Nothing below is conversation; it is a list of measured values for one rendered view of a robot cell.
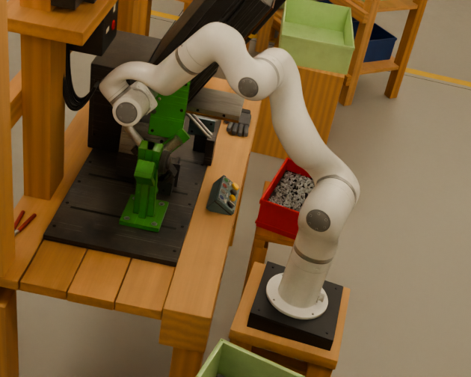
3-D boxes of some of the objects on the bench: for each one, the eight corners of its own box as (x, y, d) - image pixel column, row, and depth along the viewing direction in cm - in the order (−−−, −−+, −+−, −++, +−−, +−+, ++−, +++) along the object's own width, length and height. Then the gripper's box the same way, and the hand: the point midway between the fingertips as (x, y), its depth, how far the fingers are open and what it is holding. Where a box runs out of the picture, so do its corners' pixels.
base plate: (228, 101, 312) (228, 96, 311) (176, 267, 222) (176, 262, 221) (132, 81, 313) (133, 77, 312) (42, 239, 223) (42, 234, 222)
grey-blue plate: (211, 151, 274) (215, 119, 266) (210, 154, 272) (214, 122, 264) (186, 146, 274) (191, 114, 266) (185, 149, 273) (189, 117, 265)
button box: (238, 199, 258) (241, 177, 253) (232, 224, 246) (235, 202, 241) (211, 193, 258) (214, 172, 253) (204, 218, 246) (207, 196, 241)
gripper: (111, 86, 218) (122, 77, 236) (142, 131, 222) (152, 118, 239) (131, 72, 217) (141, 64, 234) (161, 118, 220) (170, 106, 238)
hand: (146, 93), depth 235 cm, fingers closed on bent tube, 3 cm apart
